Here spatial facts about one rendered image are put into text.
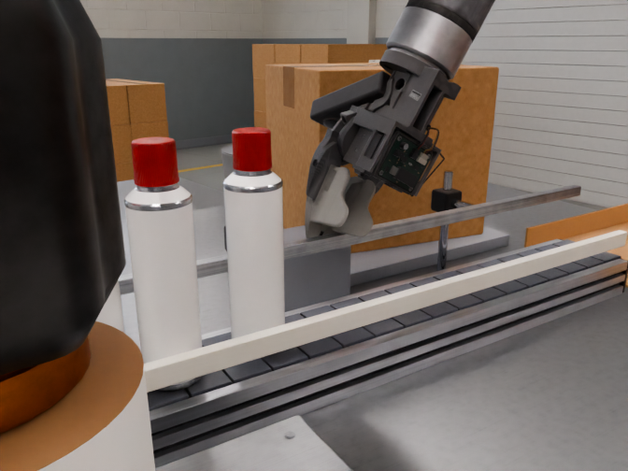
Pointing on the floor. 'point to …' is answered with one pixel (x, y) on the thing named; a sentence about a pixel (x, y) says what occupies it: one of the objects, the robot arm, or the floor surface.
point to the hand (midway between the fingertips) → (314, 235)
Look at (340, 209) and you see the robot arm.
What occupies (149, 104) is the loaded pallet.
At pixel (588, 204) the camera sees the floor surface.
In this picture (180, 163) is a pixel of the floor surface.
